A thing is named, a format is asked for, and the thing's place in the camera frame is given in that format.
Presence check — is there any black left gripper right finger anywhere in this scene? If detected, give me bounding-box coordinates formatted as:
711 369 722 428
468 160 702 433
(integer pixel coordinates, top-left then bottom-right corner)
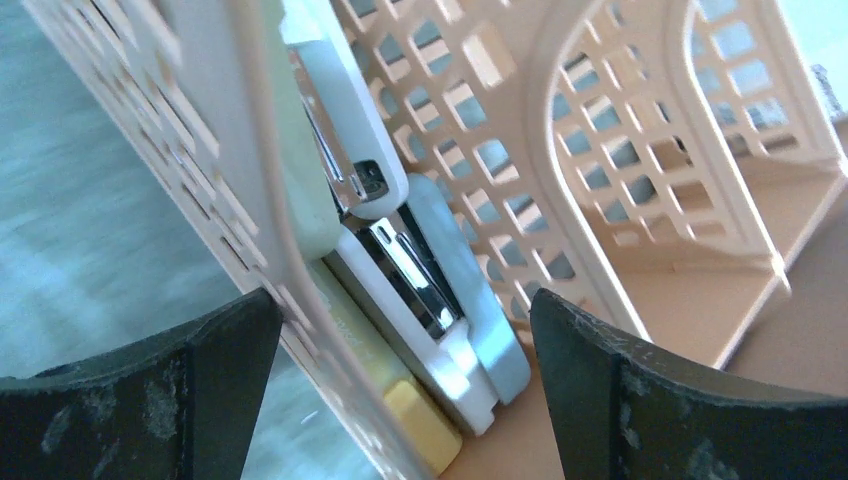
530 289 847 479

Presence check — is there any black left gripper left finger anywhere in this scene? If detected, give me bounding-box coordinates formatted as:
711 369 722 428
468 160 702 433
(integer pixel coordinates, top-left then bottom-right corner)
1 289 283 479

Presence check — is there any light blue flat box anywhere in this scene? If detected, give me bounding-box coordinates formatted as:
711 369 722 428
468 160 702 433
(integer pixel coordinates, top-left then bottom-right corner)
406 173 532 405

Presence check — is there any white flat box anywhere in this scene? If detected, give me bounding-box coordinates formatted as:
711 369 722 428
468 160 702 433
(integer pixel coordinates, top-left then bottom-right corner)
279 1 497 436

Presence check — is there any orange plastic file rack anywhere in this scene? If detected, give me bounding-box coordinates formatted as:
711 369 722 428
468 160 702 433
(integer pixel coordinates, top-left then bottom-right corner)
25 1 847 479

